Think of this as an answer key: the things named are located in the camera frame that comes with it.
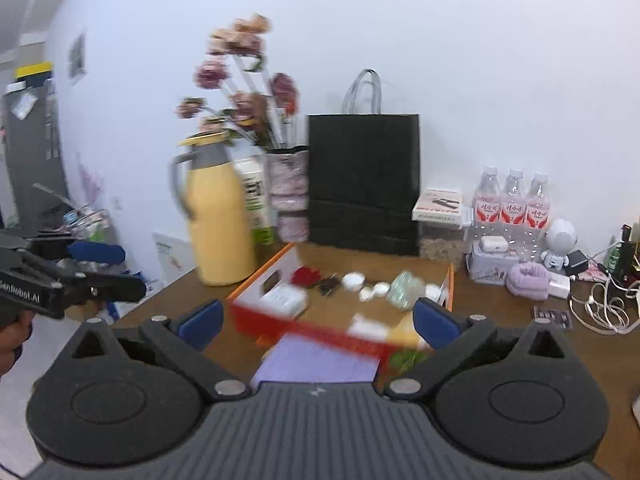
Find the dried pink flowers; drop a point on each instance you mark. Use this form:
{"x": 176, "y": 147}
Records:
{"x": 258, "y": 107}

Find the white round robot toy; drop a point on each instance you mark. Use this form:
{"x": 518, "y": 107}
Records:
{"x": 559, "y": 241}

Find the iridescent crumpled wrapper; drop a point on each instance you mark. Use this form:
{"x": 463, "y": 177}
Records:
{"x": 404, "y": 290}

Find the black paper bag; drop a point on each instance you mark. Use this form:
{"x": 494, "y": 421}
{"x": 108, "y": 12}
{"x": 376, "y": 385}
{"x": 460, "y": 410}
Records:
{"x": 364, "y": 174}

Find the water bottle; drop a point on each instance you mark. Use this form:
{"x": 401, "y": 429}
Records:
{"x": 487, "y": 204}
{"x": 513, "y": 206}
{"x": 537, "y": 209}

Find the water bottle middle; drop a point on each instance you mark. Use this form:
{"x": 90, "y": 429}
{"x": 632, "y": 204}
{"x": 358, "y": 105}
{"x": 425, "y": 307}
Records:
{"x": 513, "y": 206}

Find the purple knitted pouch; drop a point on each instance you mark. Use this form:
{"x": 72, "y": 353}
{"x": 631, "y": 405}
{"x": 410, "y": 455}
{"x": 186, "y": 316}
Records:
{"x": 299, "y": 359}

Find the yellow white plush toy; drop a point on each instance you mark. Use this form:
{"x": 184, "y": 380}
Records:
{"x": 369, "y": 336}

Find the purple flower vase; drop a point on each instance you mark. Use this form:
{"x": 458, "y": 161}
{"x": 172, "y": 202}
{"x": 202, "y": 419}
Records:
{"x": 287, "y": 171}

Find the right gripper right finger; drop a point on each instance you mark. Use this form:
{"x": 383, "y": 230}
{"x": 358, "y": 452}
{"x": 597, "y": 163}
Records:
{"x": 456, "y": 342}

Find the purple tin box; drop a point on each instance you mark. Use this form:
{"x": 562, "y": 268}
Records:
{"x": 490, "y": 268}

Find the person left hand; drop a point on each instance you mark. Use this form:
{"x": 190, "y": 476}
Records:
{"x": 12, "y": 339}

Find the water bottle right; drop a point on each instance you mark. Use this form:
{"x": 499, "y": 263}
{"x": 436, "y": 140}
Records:
{"x": 537, "y": 209}

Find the yellow thermos jug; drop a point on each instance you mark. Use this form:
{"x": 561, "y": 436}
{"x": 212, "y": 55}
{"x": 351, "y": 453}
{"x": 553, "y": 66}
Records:
{"x": 211, "y": 195}

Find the milk carton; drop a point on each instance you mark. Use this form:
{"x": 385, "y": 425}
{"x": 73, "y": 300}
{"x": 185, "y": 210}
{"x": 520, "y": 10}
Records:
{"x": 251, "y": 173}

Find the white earbuds case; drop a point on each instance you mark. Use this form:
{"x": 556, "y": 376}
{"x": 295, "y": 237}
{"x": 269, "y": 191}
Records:
{"x": 493, "y": 244}

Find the water bottle left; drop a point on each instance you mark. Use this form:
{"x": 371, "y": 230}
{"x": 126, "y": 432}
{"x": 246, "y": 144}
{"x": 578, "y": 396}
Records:
{"x": 487, "y": 204}

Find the purple scrunchie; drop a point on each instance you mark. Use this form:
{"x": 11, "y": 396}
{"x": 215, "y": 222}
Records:
{"x": 529, "y": 280}

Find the red orange cardboard box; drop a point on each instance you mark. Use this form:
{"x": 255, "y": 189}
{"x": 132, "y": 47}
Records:
{"x": 327, "y": 318}

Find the white tissue pack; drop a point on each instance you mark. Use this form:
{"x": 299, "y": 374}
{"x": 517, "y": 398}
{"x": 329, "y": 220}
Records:
{"x": 284, "y": 301}

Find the red fabric rose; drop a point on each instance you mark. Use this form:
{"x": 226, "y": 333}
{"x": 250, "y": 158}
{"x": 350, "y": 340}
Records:
{"x": 306, "y": 277}

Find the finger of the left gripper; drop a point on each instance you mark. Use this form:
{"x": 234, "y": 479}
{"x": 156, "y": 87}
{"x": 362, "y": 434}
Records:
{"x": 78, "y": 250}
{"x": 68, "y": 287}

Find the flat white book box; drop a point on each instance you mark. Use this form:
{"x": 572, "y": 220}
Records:
{"x": 438, "y": 206}

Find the white bottle cap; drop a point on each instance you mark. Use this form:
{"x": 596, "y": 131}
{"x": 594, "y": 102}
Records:
{"x": 381, "y": 289}

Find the clear plastic container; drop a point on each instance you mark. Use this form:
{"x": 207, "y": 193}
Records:
{"x": 444, "y": 242}

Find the white round lid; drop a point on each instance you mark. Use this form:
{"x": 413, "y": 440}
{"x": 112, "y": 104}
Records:
{"x": 353, "y": 281}

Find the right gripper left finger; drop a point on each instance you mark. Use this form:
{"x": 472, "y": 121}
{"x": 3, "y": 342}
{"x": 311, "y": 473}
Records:
{"x": 178, "y": 345}

